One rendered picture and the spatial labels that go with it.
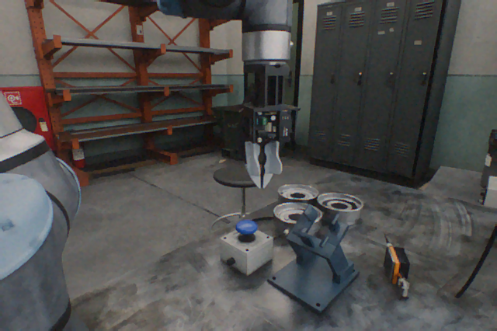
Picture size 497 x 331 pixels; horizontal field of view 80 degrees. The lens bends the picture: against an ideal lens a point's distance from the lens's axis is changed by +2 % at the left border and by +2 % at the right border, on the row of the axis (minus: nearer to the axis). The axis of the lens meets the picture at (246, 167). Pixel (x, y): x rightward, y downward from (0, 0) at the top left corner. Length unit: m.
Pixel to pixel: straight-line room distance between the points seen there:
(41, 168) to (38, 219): 0.13
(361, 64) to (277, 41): 3.10
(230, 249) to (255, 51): 0.33
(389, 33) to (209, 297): 3.22
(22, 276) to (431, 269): 0.60
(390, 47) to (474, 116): 1.09
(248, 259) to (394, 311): 0.23
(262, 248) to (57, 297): 0.32
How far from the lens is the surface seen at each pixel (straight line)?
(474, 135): 3.81
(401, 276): 0.56
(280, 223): 0.64
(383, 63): 3.46
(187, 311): 0.49
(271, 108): 0.45
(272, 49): 0.46
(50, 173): 0.45
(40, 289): 0.35
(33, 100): 3.92
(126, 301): 0.53
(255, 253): 0.53
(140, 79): 4.31
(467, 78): 3.78
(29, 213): 0.32
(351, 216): 0.72
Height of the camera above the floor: 1.13
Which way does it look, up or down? 17 degrees down
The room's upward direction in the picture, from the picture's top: straight up
